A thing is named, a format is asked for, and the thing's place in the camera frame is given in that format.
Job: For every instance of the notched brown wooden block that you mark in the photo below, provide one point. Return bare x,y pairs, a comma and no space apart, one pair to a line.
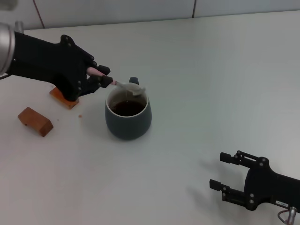
56,95

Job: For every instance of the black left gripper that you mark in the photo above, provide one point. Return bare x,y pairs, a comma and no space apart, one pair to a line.
51,63

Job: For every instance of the plain brown wooden block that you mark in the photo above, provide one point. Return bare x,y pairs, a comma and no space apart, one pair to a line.
41,124

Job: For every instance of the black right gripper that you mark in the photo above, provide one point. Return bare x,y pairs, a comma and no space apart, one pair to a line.
272,187

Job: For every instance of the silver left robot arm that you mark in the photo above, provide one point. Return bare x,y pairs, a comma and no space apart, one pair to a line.
5,47

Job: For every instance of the grey ceramic cup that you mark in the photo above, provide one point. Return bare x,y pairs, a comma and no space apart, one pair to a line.
127,126

